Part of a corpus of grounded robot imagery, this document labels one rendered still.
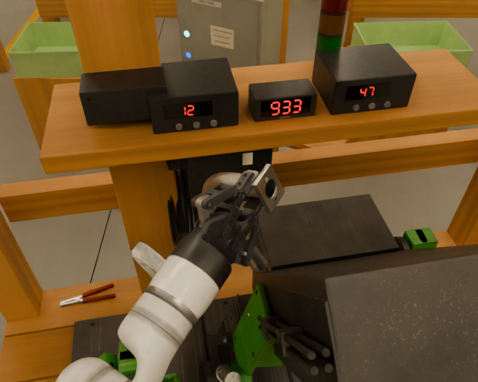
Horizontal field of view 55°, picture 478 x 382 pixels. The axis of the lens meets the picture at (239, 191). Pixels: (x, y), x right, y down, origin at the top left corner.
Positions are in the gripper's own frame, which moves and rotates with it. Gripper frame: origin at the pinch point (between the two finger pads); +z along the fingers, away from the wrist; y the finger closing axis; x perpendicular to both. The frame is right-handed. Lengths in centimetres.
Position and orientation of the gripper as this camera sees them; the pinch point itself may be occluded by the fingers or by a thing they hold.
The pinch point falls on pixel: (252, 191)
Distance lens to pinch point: 62.2
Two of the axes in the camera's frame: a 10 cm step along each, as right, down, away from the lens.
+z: 5.2, -7.2, 4.5
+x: -7.5, -1.5, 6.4
